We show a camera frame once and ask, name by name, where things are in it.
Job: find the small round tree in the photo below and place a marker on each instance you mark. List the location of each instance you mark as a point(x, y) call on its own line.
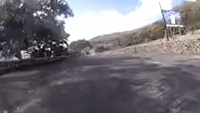
point(79, 46)

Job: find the grey asphalt road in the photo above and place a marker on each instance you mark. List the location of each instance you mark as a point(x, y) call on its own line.
point(103, 89)

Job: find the distant hill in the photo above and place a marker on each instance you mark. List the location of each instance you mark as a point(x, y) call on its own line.
point(127, 37)

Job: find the signboard on posts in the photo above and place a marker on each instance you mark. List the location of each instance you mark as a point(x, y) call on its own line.
point(171, 18)

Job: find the group of dark trees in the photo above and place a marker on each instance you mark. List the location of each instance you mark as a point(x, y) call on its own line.
point(22, 23)

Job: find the bushes on slope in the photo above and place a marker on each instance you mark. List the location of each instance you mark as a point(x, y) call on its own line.
point(195, 13)

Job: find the long dry stone wall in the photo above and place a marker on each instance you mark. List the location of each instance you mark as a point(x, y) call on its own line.
point(174, 46)

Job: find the low dark roadside wall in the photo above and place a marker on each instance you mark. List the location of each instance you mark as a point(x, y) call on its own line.
point(15, 65)

